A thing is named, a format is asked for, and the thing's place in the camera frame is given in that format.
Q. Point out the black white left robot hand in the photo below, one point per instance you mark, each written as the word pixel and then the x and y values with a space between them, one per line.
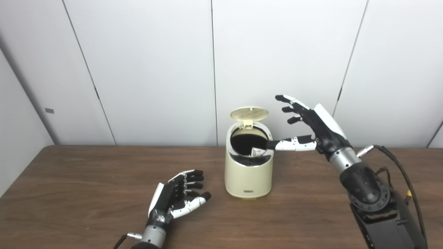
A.
pixel 164 202

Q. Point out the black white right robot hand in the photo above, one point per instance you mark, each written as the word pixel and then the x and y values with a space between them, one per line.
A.
pixel 325 128

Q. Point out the white green milk carton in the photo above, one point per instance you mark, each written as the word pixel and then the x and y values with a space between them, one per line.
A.
pixel 256 152

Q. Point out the cream round bin lid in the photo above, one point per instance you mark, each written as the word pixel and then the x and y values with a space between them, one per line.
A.
pixel 249 113

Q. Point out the cream-colored round bin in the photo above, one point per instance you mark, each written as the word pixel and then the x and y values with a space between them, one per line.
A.
pixel 247 180

